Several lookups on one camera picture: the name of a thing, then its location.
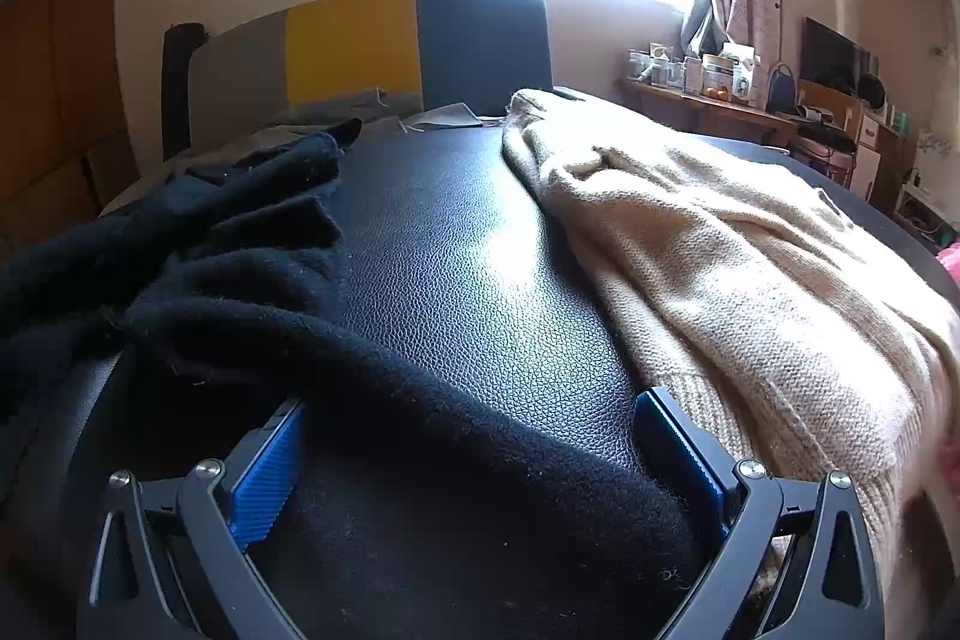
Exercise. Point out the black flat screen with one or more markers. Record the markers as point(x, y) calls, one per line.
point(825, 51)

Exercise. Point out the light grey cloth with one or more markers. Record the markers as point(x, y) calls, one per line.
point(442, 119)

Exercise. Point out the pink cloth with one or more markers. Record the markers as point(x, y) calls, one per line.
point(949, 265)

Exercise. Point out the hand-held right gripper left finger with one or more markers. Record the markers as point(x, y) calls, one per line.
point(266, 482)

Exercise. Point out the blue bag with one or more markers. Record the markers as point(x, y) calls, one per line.
point(780, 89)

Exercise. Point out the cluster of desk containers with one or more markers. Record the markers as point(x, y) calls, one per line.
point(697, 74)

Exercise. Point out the white small cabinet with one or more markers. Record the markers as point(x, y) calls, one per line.
point(866, 156)

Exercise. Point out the wooden side desk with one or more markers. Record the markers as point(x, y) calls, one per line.
point(720, 115)

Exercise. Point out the beige knit sweater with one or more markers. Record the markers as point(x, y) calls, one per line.
point(712, 280)

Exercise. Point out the black knit sweater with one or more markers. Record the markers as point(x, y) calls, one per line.
point(450, 497)

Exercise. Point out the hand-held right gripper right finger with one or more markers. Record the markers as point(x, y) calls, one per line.
point(679, 452)

